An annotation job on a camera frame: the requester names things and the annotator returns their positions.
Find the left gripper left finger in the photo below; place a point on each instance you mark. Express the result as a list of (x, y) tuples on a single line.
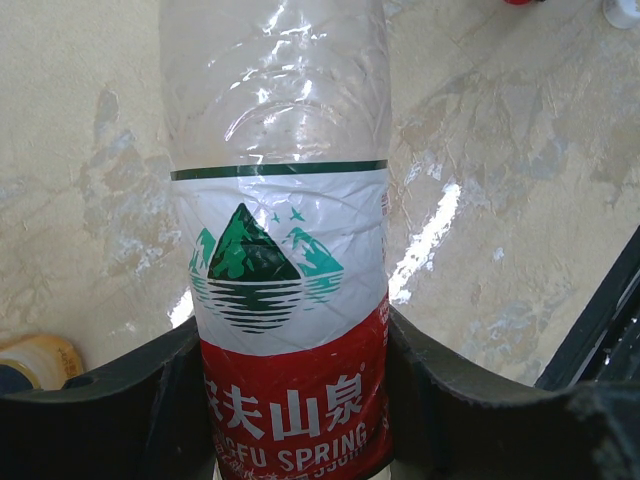
[(143, 415)]

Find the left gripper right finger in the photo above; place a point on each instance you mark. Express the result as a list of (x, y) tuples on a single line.
[(452, 419)]

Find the red label water bottle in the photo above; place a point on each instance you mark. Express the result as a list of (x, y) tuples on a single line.
[(278, 123)]

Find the orange juice bottle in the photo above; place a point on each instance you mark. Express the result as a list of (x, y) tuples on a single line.
[(38, 362)]

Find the small white bottle cap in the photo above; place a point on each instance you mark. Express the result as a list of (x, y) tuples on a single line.
[(621, 14)]

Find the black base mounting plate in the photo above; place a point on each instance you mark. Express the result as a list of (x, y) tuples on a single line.
[(602, 346)]

